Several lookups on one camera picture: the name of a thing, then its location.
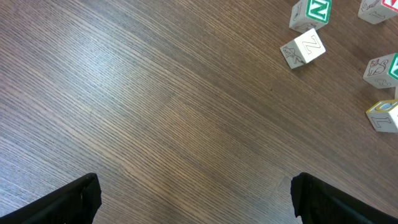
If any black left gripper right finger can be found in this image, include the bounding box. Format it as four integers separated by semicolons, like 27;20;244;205
290;172;397;224

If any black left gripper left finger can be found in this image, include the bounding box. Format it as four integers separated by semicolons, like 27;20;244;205
1;173;102;224

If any plain block blue side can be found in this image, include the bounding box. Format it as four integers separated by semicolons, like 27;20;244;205
366;100;397;133

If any block with green Z middle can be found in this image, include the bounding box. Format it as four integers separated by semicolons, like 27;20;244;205
363;53;397;89

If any block with green z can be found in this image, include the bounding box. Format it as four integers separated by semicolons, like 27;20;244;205
289;0;332;33
363;53;397;89

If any plain block green side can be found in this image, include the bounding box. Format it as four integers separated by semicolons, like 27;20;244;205
280;29;326;69

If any block with green Z top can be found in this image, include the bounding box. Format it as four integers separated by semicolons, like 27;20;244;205
289;0;332;33

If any block with red V top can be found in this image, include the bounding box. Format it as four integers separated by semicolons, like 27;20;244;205
358;0;397;24

